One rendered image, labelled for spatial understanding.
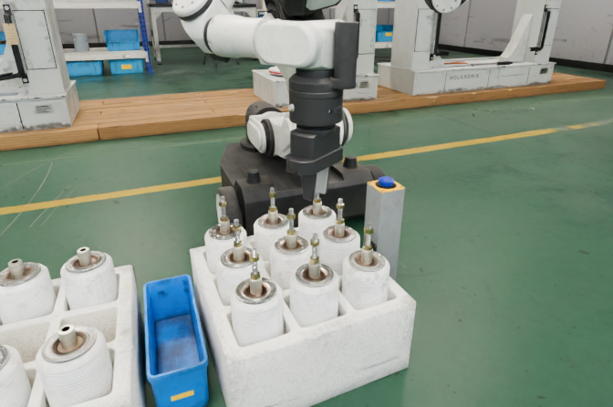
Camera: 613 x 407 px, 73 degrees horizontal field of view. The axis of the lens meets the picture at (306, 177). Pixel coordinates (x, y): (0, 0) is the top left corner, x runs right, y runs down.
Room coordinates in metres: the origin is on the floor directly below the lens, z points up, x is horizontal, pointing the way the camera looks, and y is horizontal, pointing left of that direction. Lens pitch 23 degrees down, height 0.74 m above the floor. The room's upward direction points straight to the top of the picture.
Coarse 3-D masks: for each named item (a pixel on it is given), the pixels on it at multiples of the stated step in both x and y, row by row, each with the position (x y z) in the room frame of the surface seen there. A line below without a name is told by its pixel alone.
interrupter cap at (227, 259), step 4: (232, 248) 0.76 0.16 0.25; (244, 248) 0.76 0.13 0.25; (248, 248) 0.76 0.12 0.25; (224, 252) 0.74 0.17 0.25; (228, 252) 0.75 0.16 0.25; (232, 252) 0.75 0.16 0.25; (244, 252) 0.75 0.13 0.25; (248, 252) 0.74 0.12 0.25; (224, 256) 0.73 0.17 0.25; (228, 256) 0.73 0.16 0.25; (232, 256) 0.73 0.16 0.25; (244, 256) 0.73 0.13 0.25; (248, 256) 0.73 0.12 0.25; (224, 260) 0.71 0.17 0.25; (228, 260) 0.72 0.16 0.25; (232, 260) 0.72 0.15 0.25; (244, 260) 0.72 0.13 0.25; (248, 260) 0.71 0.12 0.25; (224, 264) 0.70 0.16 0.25; (228, 264) 0.70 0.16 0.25; (232, 264) 0.70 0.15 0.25; (236, 264) 0.70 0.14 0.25; (240, 264) 0.70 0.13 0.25; (244, 264) 0.70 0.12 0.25; (248, 264) 0.70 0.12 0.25
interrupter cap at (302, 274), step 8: (320, 264) 0.70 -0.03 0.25; (296, 272) 0.67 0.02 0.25; (304, 272) 0.67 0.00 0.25; (320, 272) 0.68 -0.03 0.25; (328, 272) 0.67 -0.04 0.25; (296, 280) 0.65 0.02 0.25; (304, 280) 0.65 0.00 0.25; (312, 280) 0.65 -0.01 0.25; (320, 280) 0.65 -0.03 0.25; (328, 280) 0.65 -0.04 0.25
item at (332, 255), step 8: (320, 240) 0.81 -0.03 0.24; (352, 240) 0.80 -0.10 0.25; (320, 248) 0.80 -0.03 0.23; (328, 248) 0.78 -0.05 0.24; (336, 248) 0.78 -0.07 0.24; (344, 248) 0.78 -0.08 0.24; (352, 248) 0.79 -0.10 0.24; (320, 256) 0.80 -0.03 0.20; (328, 256) 0.78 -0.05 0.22; (336, 256) 0.78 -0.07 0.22; (344, 256) 0.78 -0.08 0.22; (328, 264) 0.78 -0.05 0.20; (336, 264) 0.78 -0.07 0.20; (336, 272) 0.78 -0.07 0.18
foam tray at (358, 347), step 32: (192, 256) 0.84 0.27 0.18; (224, 320) 0.62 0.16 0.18; (288, 320) 0.62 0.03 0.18; (352, 320) 0.62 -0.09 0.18; (384, 320) 0.65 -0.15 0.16; (224, 352) 0.55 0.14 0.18; (256, 352) 0.54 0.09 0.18; (288, 352) 0.56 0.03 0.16; (320, 352) 0.59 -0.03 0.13; (352, 352) 0.62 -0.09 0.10; (384, 352) 0.65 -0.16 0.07; (224, 384) 0.57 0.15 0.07; (256, 384) 0.54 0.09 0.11; (288, 384) 0.56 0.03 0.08; (320, 384) 0.59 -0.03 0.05; (352, 384) 0.62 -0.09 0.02
